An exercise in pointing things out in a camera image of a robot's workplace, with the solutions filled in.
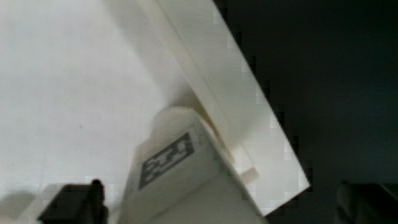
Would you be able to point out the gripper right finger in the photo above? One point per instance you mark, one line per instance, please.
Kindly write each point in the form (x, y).
(366, 203)

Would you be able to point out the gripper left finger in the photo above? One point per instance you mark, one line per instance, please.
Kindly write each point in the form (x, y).
(76, 206)

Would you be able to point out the white table leg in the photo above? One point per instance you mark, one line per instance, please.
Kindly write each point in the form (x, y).
(188, 181)

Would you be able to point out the white square table top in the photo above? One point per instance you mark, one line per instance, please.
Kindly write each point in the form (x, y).
(90, 78)

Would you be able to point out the white right wall rail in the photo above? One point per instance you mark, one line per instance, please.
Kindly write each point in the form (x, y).
(232, 99)

